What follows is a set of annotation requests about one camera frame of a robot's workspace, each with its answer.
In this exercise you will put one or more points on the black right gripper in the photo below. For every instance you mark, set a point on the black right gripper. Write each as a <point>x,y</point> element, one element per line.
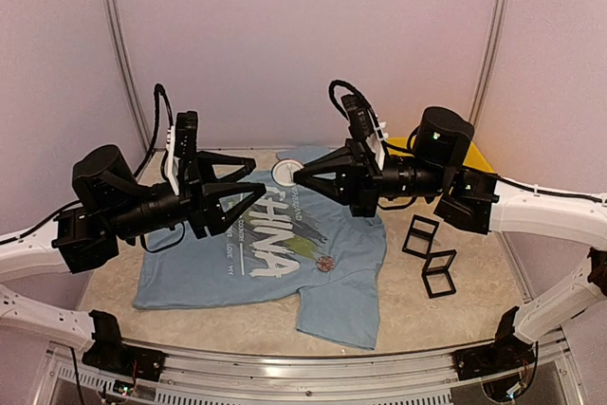
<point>359,191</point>

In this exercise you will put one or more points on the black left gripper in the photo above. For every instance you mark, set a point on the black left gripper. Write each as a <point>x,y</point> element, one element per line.
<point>202,190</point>

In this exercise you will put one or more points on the round brooch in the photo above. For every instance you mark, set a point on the round brooch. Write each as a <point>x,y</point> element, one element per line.
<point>283,172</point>
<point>325,264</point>

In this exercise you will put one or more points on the light blue printed t-shirt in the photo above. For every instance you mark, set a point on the light blue printed t-shirt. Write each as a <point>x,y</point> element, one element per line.
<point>270,253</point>

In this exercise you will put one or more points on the black brooch display box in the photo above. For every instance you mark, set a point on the black brooch display box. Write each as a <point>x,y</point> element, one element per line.
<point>420,235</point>

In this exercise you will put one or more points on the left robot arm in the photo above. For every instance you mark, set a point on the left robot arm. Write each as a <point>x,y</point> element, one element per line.
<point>83,235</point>

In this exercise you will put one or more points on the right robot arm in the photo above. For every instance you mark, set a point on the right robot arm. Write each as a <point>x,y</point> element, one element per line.
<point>474,201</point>

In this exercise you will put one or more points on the black box with orange brooch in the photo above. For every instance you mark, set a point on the black box with orange brooch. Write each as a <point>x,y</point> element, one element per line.
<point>438,266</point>

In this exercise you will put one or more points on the yellow plastic tray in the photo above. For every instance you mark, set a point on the yellow plastic tray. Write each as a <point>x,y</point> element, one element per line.
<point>474,158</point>

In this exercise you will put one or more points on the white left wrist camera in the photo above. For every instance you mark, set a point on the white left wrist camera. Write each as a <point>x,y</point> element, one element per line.
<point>180,166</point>

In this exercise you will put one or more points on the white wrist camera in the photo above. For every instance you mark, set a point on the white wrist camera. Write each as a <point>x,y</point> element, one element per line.
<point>365,127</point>
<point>180,166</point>

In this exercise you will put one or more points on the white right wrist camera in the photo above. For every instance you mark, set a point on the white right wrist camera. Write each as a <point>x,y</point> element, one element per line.
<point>365,127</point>

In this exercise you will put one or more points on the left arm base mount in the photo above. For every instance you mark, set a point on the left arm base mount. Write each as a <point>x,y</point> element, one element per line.
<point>126,360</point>

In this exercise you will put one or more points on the right aluminium corner post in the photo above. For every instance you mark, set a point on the right aluminium corner post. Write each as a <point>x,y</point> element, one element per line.
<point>490,56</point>

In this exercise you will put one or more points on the aluminium corner post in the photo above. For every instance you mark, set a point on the aluminium corner post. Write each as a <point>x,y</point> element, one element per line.
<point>112,13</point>
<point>490,56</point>

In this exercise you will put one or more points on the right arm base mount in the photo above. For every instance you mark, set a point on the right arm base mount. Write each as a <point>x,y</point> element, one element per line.
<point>487,360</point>

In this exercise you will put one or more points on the left aluminium corner post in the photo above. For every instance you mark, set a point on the left aluminium corner post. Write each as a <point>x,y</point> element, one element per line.
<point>112,13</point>

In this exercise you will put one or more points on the aluminium front rail frame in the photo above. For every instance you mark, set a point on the aluminium front rail frame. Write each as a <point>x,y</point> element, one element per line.
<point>205,377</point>

